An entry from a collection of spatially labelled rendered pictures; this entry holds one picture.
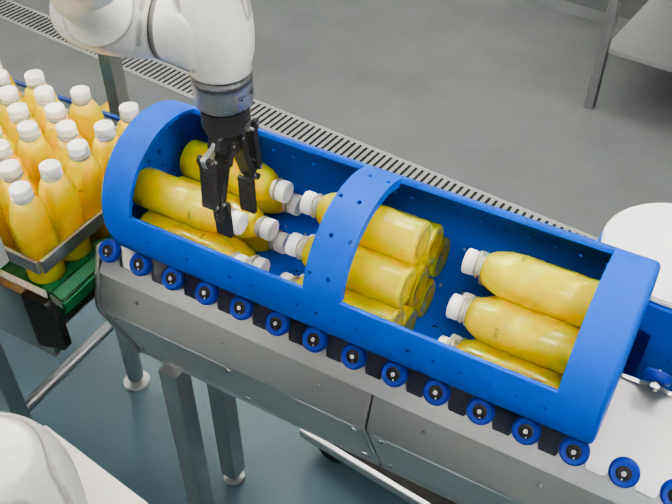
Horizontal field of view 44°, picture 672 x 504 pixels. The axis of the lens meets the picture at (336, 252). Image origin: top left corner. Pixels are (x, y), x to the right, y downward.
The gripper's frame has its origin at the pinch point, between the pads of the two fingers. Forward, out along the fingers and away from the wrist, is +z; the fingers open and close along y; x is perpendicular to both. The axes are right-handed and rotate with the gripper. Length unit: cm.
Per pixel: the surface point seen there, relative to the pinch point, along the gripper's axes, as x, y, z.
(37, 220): 36.0, -11.6, 9.3
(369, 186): -21.5, 6.0, -8.9
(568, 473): -63, -6, 22
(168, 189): 12.9, -1.4, 0.2
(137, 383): 64, 24, 114
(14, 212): 39.1, -13.4, 7.3
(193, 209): 6.9, -2.6, 1.2
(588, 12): 17, 328, 114
